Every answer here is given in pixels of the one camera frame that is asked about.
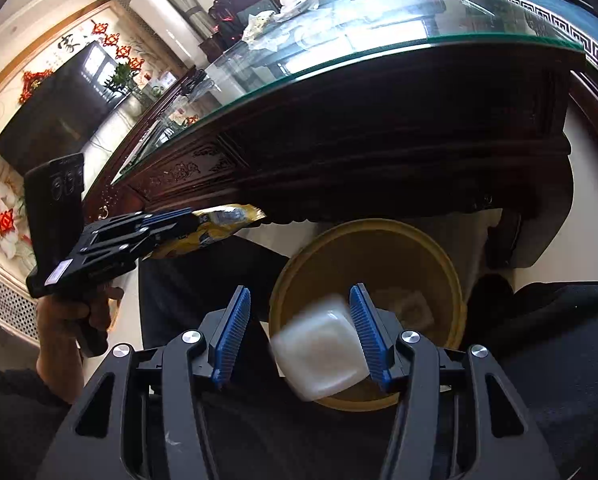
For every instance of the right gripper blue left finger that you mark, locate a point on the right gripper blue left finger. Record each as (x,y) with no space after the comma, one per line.
(226,340)

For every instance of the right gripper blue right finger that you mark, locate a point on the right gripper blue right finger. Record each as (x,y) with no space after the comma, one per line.
(374,339)

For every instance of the white plastic milk bottle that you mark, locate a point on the white plastic milk bottle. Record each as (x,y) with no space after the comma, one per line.
(318,350)

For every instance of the gold snack wrapper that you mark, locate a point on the gold snack wrapper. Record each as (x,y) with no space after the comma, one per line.
(215,224)

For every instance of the left forearm dark sleeve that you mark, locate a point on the left forearm dark sleeve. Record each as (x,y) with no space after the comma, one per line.
(30,415)

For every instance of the yellow trash bin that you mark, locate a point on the yellow trash bin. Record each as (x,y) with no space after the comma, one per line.
(409,278)

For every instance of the person's left hand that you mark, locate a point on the person's left hand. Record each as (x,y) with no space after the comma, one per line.
(59,362)

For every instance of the black phone on gripper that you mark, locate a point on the black phone on gripper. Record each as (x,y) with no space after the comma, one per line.
(53,195)

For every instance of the black flat television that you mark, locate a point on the black flat television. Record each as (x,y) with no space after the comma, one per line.
(63,113)

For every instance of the wooden tv cabinet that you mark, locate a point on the wooden tv cabinet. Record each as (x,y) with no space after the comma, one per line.
(122,133)

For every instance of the green plant in vase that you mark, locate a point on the green plant in vase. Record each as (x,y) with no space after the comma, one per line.
(121,82)

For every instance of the red chinese knot ornament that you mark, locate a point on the red chinese knot ornament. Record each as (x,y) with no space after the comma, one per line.
(31,81)

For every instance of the white standing air conditioner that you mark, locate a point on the white standing air conditioner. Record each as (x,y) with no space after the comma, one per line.
(167,23)

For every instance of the blue sofa seat cushion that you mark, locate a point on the blue sofa seat cushion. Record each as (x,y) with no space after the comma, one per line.
(576,23)

